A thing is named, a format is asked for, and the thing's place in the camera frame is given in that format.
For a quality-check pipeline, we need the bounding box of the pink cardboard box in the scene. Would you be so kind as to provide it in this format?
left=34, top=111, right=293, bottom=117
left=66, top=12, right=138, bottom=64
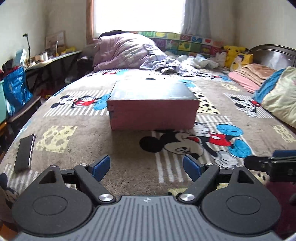
left=107, top=99, right=200, bottom=131

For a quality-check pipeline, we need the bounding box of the dark photo box lid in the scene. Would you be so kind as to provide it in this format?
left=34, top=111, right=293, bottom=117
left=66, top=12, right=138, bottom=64
left=107, top=80, right=200, bottom=110

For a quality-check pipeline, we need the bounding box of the cream pillow blue cover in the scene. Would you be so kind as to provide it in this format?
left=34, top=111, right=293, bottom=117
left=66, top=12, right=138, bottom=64
left=253, top=66, right=295, bottom=128

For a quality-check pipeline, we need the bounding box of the pink folded blanket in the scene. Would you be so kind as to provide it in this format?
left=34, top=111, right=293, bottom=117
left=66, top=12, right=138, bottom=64
left=228, top=72, right=260, bottom=93

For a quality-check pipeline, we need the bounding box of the black smartphone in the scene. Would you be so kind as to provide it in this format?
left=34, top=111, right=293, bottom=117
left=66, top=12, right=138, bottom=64
left=14, top=134, right=36, bottom=174

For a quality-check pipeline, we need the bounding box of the brown folded blanket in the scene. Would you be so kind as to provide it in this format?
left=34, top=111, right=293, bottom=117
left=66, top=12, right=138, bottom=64
left=234, top=63, right=276, bottom=86

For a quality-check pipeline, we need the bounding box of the dark wooden headboard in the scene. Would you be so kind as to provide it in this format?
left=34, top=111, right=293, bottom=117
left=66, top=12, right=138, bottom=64
left=248, top=44, right=296, bottom=70

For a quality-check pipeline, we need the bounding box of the yellow character cushion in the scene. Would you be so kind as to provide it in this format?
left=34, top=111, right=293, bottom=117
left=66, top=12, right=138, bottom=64
left=230, top=53, right=253, bottom=72

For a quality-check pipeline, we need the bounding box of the blue plastic bag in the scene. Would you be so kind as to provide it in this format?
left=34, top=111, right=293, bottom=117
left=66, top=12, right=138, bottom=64
left=3, top=67, right=33, bottom=116

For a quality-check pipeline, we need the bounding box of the white bunny plush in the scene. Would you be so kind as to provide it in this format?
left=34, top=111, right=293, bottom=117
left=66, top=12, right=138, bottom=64
left=214, top=52, right=227, bottom=68

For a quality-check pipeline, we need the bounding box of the black side desk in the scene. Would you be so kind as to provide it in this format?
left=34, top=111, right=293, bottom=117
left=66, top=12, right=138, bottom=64
left=25, top=50, right=82, bottom=93

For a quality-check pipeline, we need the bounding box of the yellow Pikachu plush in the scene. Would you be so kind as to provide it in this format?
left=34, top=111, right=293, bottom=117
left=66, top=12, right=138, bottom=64
left=221, top=45, right=248, bottom=68

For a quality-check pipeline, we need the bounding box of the teal plastic storage bin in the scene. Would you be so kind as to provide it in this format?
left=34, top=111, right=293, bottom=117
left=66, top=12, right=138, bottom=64
left=0, top=80, right=7, bottom=123

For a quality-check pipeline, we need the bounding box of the white crumpled clothing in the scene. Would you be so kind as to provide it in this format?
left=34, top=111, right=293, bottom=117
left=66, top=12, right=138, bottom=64
left=176, top=54, right=219, bottom=69

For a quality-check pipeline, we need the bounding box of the striped crumpled clothing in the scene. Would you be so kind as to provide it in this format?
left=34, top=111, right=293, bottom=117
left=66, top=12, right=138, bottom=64
left=140, top=44, right=201, bottom=77

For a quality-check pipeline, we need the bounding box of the purple folded quilt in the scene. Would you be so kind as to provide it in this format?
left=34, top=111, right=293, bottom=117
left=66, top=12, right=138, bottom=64
left=92, top=33, right=167, bottom=71

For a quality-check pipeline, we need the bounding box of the colourful alphabet foam mat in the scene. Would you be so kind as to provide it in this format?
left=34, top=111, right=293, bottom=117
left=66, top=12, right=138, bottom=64
left=130, top=31, right=224, bottom=58

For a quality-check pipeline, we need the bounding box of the framed picture on desk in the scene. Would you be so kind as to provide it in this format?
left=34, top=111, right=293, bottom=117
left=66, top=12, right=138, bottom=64
left=45, top=31, right=65, bottom=49

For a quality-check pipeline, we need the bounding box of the grey window curtain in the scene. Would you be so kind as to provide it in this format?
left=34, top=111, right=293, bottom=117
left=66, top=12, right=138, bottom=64
left=182, top=0, right=211, bottom=38

